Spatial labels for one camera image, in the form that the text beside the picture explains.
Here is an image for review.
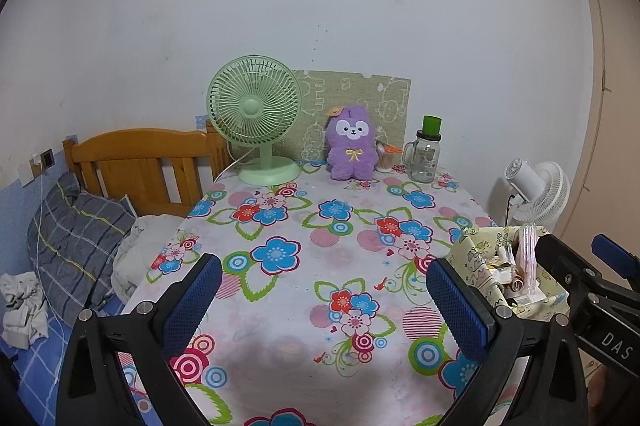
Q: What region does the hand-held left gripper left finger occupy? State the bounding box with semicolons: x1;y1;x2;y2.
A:
56;252;223;426

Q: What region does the grey plaid pillow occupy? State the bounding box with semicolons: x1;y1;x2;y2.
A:
27;172;137;327

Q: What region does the crumpled white grey cloth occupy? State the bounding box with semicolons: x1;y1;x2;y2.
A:
0;271;49;349

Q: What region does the white crumpled bedding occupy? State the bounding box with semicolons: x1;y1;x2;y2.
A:
111;215;186;302

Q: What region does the cotton swab container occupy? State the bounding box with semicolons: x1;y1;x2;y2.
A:
376;141;401;174

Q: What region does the desk fan cable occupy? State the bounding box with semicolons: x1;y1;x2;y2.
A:
212;141;241;182

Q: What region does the purple plush toy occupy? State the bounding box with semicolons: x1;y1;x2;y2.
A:
325;105;379;181

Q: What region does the wooden chair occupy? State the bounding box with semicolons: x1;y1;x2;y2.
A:
62;120;233;218

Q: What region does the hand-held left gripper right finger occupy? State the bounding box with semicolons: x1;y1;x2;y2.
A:
425;257;591;426

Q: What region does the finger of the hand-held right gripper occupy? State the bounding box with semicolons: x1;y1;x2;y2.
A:
591;234;640;292
535;233;601;333

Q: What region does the glass jar green lid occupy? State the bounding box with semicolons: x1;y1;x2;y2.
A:
402;115;443;183

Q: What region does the green desk fan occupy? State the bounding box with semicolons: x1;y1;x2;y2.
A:
206;55;303;186

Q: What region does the beige door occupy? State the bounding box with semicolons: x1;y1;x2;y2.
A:
575;0;640;267

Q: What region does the blue checked bedsheet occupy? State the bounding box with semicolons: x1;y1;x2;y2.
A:
0;296;126;426

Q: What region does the green printed board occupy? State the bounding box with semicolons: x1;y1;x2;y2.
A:
292;70;412;167

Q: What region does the yellow printed storage box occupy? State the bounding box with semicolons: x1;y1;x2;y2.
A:
446;223;571;319

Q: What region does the white standing fan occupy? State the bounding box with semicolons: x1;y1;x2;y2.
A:
502;158;571;237

